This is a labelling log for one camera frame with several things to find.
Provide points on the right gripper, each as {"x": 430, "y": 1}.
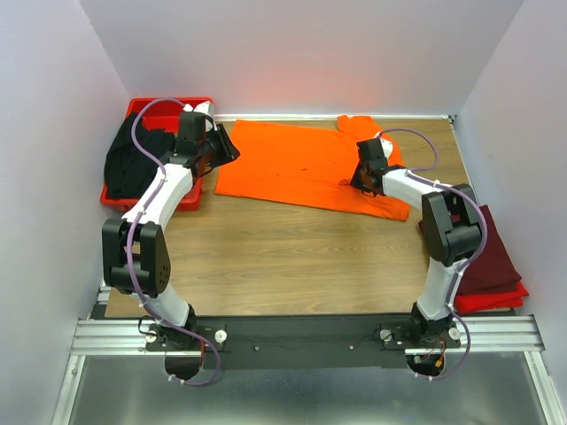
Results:
{"x": 362, "y": 178}

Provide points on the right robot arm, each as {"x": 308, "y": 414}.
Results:
{"x": 454, "y": 234}

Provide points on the folded maroon t-shirt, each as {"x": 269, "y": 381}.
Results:
{"x": 493, "y": 271}

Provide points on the folded red t-shirt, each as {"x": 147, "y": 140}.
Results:
{"x": 491, "y": 301}

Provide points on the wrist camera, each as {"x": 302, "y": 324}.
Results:
{"x": 387, "y": 147}
{"x": 206, "y": 107}

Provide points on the orange t-shirt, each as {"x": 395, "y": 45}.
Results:
{"x": 304, "y": 166}

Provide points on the black t-shirt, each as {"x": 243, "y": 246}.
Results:
{"x": 128, "y": 173}

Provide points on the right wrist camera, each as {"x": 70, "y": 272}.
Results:
{"x": 387, "y": 147}

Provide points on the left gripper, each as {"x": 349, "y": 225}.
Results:
{"x": 223, "y": 144}

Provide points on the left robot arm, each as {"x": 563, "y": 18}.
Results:
{"x": 135, "y": 256}

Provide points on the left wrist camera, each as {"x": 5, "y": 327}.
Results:
{"x": 206, "y": 107}

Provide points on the aluminium frame rail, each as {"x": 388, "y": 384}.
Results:
{"x": 245, "y": 257}

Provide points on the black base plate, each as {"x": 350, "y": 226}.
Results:
{"x": 306, "y": 342}

